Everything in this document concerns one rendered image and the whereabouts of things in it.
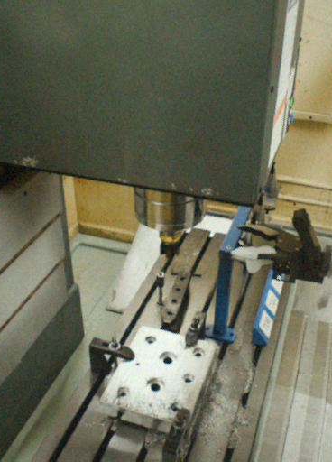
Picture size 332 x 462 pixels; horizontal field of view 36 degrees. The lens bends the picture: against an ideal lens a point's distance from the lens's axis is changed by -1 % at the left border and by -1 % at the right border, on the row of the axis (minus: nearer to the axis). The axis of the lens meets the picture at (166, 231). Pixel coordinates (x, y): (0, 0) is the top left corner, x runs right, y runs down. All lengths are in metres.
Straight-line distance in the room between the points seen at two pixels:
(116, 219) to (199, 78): 1.70
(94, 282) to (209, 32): 1.67
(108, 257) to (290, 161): 0.98
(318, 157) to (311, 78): 0.32
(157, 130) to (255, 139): 0.18
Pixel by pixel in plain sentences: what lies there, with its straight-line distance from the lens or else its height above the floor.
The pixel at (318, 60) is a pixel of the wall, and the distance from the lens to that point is 1.99.
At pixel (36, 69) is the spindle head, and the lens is 1.00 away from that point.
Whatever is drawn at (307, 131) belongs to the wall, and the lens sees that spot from 2.08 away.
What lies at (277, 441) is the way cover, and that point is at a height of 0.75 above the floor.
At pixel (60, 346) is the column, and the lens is 1.88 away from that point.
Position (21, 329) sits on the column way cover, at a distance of 1.57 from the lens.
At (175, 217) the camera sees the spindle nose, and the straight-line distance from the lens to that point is 1.06.
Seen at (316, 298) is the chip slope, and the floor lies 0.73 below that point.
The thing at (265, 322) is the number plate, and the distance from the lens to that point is 1.65.
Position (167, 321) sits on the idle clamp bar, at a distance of 1.58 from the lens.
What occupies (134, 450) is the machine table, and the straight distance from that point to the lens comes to 1.37.
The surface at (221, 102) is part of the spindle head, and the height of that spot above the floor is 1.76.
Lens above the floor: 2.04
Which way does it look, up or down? 33 degrees down
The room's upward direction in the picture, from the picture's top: 1 degrees clockwise
